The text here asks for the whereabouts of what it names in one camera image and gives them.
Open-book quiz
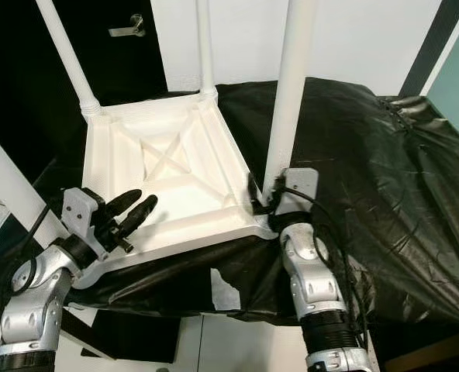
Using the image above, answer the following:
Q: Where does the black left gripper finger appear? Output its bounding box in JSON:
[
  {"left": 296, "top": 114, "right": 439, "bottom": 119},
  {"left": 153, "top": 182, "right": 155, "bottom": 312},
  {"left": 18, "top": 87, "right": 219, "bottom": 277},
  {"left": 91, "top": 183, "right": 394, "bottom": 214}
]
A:
[
  {"left": 103, "top": 190, "right": 142, "bottom": 219},
  {"left": 115, "top": 197, "right": 157, "bottom": 236}
]

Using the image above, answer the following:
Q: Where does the white tape patch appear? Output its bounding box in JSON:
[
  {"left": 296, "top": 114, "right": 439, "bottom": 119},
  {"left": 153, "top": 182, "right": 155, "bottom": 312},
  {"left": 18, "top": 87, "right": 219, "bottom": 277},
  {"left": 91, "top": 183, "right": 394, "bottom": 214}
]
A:
[{"left": 210, "top": 267, "right": 244, "bottom": 312}]

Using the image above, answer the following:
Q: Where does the black box under table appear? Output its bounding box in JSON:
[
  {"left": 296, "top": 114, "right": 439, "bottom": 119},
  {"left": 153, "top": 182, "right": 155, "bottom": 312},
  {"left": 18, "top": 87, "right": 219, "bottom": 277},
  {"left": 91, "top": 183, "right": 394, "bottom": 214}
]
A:
[{"left": 74, "top": 310, "right": 180, "bottom": 363}]

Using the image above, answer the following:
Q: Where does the black door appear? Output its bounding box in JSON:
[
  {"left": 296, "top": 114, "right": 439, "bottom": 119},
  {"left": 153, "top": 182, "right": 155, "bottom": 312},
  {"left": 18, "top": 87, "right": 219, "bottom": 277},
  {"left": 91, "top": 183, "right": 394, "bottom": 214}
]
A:
[{"left": 0, "top": 0, "right": 168, "bottom": 183}]

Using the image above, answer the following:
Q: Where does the black plastic cover sheet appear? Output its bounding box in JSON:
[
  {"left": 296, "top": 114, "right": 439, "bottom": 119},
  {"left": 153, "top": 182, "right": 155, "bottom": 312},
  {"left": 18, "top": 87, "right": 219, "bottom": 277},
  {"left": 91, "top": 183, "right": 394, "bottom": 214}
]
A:
[{"left": 0, "top": 76, "right": 459, "bottom": 326}]

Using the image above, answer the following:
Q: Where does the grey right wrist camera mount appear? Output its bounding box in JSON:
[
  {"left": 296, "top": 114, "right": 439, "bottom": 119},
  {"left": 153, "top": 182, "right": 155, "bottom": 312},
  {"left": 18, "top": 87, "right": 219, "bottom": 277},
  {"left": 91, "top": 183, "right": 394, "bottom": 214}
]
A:
[{"left": 276, "top": 168, "right": 319, "bottom": 216}]

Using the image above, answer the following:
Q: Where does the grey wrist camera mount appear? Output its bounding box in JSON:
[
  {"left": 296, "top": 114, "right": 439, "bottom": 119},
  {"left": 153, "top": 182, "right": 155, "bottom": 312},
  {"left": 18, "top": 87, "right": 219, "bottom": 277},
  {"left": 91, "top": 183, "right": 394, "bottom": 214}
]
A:
[
  {"left": 61, "top": 186, "right": 109, "bottom": 260},
  {"left": 276, "top": 168, "right": 319, "bottom": 216}
]

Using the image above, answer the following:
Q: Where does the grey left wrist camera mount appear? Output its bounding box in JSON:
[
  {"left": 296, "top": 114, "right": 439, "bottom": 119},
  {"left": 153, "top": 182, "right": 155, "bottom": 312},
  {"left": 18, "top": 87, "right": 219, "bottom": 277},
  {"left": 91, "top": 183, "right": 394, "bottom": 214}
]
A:
[{"left": 61, "top": 186, "right": 109, "bottom": 260}]

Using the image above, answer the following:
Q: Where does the silver door handle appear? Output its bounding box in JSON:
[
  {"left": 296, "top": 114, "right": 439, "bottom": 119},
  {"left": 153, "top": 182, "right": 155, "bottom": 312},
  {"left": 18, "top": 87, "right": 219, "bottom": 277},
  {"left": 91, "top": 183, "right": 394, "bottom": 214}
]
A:
[{"left": 109, "top": 14, "right": 149, "bottom": 38}]

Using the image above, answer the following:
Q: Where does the black wall post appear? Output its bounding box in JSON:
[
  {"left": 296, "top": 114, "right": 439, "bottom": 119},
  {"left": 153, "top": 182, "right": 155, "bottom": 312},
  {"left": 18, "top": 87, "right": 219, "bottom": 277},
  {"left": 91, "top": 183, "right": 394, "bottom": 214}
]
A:
[{"left": 399, "top": 0, "right": 459, "bottom": 98}]

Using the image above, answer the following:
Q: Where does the teal glass wall panel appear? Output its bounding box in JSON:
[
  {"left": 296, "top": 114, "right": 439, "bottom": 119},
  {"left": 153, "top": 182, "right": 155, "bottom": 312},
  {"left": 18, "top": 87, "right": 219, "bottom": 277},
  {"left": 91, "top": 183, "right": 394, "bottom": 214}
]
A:
[{"left": 427, "top": 0, "right": 459, "bottom": 133}]

